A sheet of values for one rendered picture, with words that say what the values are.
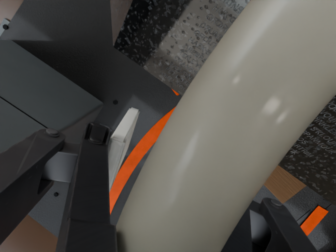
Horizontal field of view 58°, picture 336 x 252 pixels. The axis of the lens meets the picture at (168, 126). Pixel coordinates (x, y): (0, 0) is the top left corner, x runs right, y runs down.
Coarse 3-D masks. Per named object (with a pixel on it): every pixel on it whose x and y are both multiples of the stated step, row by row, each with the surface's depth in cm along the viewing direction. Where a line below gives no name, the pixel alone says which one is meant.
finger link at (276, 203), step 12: (264, 204) 14; (276, 204) 14; (264, 216) 13; (276, 216) 13; (288, 216) 13; (276, 228) 12; (288, 228) 12; (300, 228) 12; (276, 240) 12; (288, 240) 11; (300, 240) 12
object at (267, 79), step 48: (288, 0) 6; (240, 48) 6; (288, 48) 6; (192, 96) 7; (240, 96) 6; (288, 96) 6; (192, 144) 7; (240, 144) 6; (288, 144) 7; (144, 192) 8; (192, 192) 7; (240, 192) 7; (144, 240) 7; (192, 240) 7
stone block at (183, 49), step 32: (128, 0) 36; (160, 0) 33; (192, 0) 31; (224, 0) 29; (128, 32) 40; (160, 32) 37; (192, 32) 34; (224, 32) 32; (160, 64) 41; (192, 64) 38; (320, 128) 35; (288, 160) 42; (320, 160) 39; (320, 192) 44
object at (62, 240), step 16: (96, 128) 14; (80, 144) 13; (96, 144) 14; (80, 160) 12; (96, 160) 12; (80, 176) 11; (96, 176) 11; (80, 192) 10; (96, 192) 10; (64, 208) 12; (80, 208) 9; (96, 208) 9; (64, 224) 9; (80, 224) 7; (96, 224) 8; (64, 240) 7; (80, 240) 7; (96, 240) 7; (112, 240) 7
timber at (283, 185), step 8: (280, 168) 96; (272, 176) 97; (280, 176) 97; (288, 176) 97; (264, 184) 98; (272, 184) 98; (280, 184) 98; (288, 184) 98; (296, 184) 97; (304, 184) 97; (272, 192) 99; (280, 192) 99; (288, 192) 98; (296, 192) 98; (280, 200) 99
